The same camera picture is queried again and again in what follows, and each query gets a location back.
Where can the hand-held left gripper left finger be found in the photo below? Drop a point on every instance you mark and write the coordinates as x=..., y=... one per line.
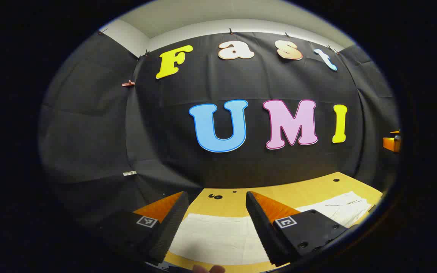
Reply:
x=169, y=227

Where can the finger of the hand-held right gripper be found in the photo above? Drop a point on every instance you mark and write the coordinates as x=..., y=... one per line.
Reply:
x=390, y=144

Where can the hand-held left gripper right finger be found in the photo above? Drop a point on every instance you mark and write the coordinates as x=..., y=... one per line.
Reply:
x=266, y=227

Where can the white jeans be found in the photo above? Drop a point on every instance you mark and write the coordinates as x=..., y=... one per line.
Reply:
x=218, y=239

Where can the small white label tag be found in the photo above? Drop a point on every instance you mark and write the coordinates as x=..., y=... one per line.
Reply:
x=129, y=173

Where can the black backdrop cloth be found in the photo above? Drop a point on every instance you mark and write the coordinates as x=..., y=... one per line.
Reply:
x=165, y=132

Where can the small red clip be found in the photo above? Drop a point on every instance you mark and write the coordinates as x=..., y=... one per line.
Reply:
x=128, y=83

